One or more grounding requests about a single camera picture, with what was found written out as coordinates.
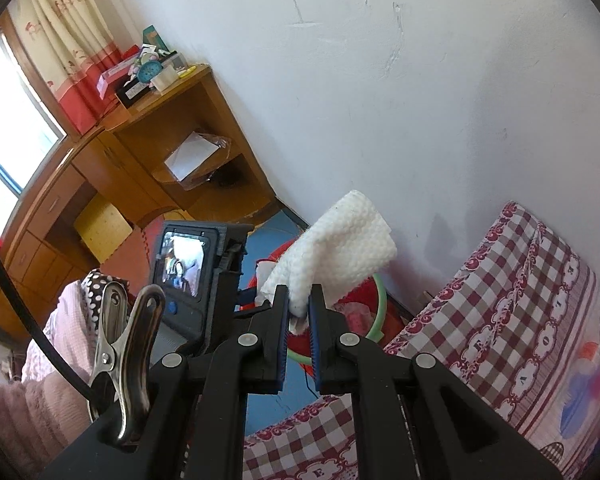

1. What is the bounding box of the yellow perforated board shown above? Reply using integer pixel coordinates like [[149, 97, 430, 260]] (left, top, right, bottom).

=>
[[74, 195, 133, 261]]

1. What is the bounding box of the light pink quilted clothing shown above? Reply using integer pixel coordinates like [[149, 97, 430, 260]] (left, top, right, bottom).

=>
[[22, 280, 101, 386]]

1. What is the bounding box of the green box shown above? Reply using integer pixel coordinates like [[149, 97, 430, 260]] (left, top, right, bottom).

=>
[[141, 24, 177, 56]]

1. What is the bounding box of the red basket with green rim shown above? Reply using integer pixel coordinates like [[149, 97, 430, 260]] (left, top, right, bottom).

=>
[[250, 237, 406, 368]]

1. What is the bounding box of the white paper in plastic sleeve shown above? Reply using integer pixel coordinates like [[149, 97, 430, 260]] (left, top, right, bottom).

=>
[[162, 131, 233, 192]]

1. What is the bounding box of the blue alarm clock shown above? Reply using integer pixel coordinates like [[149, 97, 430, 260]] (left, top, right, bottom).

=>
[[136, 57, 167, 85]]

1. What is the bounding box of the white paper towel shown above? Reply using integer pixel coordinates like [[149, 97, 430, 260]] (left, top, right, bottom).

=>
[[257, 190, 398, 333]]

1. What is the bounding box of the metal spring clip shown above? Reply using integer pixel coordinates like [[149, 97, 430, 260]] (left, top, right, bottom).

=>
[[87, 282, 167, 448]]

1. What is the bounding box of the wooden desk with shelves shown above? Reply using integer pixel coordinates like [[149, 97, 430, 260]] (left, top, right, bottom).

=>
[[0, 62, 281, 341]]

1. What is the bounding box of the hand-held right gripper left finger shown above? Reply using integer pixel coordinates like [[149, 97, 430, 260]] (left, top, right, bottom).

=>
[[40, 284, 289, 480]]

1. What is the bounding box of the beige and red curtain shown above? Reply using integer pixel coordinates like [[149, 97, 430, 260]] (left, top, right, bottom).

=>
[[7, 0, 126, 136]]

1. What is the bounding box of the red box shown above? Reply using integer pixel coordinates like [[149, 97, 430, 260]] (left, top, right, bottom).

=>
[[96, 45, 142, 98]]

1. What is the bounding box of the window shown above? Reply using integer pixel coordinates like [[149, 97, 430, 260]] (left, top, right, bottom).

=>
[[0, 30, 66, 241]]

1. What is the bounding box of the clear plastic container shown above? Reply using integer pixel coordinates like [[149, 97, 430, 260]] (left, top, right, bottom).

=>
[[152, 52, 188, 92]]

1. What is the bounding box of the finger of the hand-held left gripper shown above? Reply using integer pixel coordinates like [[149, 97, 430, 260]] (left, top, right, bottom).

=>
[[236, 287, 261, 321]]

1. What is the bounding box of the polka dot cloth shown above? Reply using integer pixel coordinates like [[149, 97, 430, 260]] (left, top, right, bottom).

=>
[[79, 269, 131, 313]]

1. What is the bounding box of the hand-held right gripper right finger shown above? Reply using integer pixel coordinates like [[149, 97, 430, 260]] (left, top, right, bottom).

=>
[[307, 284, 563, 480]]

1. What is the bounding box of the black box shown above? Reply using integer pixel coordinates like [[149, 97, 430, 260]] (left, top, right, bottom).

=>
[[115, 80, 153, 110]]

